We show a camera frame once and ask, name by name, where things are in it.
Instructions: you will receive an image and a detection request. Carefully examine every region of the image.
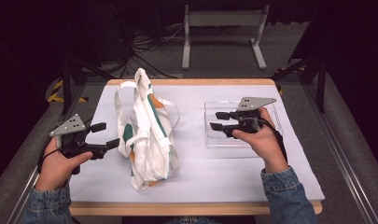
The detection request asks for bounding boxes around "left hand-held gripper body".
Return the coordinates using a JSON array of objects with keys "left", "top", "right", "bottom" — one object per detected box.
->
[{"left": 49, "top": 113, "right": 108, "bottom": 175}]

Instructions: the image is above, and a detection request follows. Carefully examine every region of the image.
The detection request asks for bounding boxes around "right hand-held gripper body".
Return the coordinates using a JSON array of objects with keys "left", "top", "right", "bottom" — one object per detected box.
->
[{"left": 222, "top": 96, "right": 278, "bottom": 139}]

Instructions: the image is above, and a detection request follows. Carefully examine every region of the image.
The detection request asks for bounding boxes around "clear plastic tray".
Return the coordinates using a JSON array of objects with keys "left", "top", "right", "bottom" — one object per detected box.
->
[{"left": 203, "top": 100, "right": 285, "bottom": 149}]

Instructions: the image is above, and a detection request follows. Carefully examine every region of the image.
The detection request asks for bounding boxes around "white patterned tote bag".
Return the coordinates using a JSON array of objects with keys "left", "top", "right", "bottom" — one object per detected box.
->
[{"left": 114, "top": 67, "right": 182, "bottom": 192}]

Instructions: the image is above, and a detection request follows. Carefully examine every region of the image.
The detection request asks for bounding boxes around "person's left hand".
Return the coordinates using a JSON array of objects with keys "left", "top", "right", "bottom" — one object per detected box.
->
[{"left": 35, "top": 136, "right": 94, "bottom": 192}]

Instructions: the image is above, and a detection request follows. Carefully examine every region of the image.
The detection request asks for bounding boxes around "person's right hand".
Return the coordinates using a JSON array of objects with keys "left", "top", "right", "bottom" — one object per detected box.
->
[{"left": 231, "top": 106, "right": 289, "bottom": 175}]

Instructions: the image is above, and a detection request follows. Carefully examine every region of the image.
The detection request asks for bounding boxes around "white table mat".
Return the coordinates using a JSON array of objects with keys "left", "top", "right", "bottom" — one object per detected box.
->
[{"left": 68, "top": 84, "right": 326, "bottom": 203}]

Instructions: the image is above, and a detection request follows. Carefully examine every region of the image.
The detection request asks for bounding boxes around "yellow black hazard tape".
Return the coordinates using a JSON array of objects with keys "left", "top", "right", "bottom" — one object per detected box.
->
[{"left": 46, "top": 79, "right": 89, "bottom": 104}]

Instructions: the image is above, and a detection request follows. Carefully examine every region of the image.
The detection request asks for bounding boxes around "black tripod stand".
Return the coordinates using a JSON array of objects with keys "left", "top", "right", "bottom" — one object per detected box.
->
[{"left": 57, "top": 8, "right": 117, "bottom": 117}]

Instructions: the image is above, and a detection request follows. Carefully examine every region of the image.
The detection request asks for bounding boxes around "black angled stand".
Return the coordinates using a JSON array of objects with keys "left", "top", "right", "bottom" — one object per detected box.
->
[{"left": 270, "top": 52, "right": 328, "bottom": 115}]

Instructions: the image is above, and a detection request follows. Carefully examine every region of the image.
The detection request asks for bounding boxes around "white metal stand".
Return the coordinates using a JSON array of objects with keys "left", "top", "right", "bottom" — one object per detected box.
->
[{"left": 181, "top": 4, "right": 271, "bottom": 71}]

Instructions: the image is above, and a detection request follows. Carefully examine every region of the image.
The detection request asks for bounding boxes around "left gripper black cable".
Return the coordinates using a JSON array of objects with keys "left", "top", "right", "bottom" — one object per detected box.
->
[{"left": 36, "top": 136, "right": 61, "bottom": 175}]

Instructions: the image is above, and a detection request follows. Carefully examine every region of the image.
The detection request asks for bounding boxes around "bundle of black floor cables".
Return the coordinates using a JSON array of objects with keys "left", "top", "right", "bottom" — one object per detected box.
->
[{"left": 114, "top": 23, "right": 185, "bottom": 79}]

